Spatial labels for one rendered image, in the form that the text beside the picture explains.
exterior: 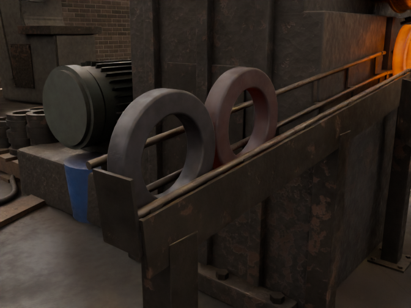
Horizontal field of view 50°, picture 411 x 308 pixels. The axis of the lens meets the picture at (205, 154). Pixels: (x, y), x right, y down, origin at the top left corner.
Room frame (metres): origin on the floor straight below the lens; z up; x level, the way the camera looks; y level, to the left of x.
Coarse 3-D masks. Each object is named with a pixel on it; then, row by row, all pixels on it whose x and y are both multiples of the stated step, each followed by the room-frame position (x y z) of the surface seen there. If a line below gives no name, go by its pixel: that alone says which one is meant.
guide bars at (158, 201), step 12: (408, 72) 1.36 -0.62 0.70; (384, 84) 1.19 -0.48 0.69; (360, 96) 1.06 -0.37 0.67; (336, 108) 0.95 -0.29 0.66; (312, 120) 0.86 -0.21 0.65; (288, 132) 0.79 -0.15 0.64; (264, 144) 0.73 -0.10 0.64; (240, 156) 0.68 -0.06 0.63; (252, 156) 0.70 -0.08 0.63; (216, 168) 0.63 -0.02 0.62; (228, 168) 0.65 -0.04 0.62; (204, 180) 0.60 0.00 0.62; (180, 192) 0.56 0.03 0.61; (156, 204) 0.53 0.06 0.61
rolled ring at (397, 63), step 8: (408, 24) 1.43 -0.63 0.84; (400, 32) 1.39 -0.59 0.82; (408, 32) 1.37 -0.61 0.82; (400, 40) 1.37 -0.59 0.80; (408, 40) 1.37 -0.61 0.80; (400, 48) 1.36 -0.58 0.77; (408, 48) 1.48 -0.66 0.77; (400, 56) 1.35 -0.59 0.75; (408, 56) 1.48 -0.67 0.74; (392, 64) 1.37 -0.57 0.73; (400, 64) 1.36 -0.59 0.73; (408, 64) 1.47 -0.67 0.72
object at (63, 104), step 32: (96, 64) 2.03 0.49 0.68; (128, 64) 2.18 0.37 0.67; (64, 96) 1.94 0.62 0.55; (96, 96) 1.88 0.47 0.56; (128, 96) 2.02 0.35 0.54; (64, 128) 1.96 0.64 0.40; (96, 128) 1.87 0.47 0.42; (32, 160) 2.07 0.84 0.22; (32, 192) 2.09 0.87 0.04; (64, 192) 1.91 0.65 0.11; (96, 224) 1.77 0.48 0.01
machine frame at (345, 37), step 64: (192, 0) 1.37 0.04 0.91; (256, 0) 1.19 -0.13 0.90; (320, 0) 1.20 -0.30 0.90; (192, 64) 1.35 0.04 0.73; (256, 64) 1.19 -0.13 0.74; (320, 64) 1.10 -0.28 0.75; (384, 64) 1.50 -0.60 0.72; (384, 128) 1.52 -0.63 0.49; (384, 192) 1.59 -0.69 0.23; (128, 256) 1.49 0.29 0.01; (256, 256) 1.17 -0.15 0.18
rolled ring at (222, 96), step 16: (224, 80) 0.70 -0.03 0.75; (240, 80) 0.70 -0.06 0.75; (256, 80) 0.74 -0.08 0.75; (208, 96) 0.69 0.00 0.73; (224, 96) 0.67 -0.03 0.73; (256, 96) 0.77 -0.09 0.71; (272, 96) 0.78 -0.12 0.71; (224, 112) 0.67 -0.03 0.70; (256, 112) 0.79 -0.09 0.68; (272, 112) 0.78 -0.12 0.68; (224, 128) 0.67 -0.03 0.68; (256, 128) 0.79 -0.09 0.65; (272, 128) 0.78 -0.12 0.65; (224, 144) 0.67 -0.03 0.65; (256, 144) 0.76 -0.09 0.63; (224, 160) 0.67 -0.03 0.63
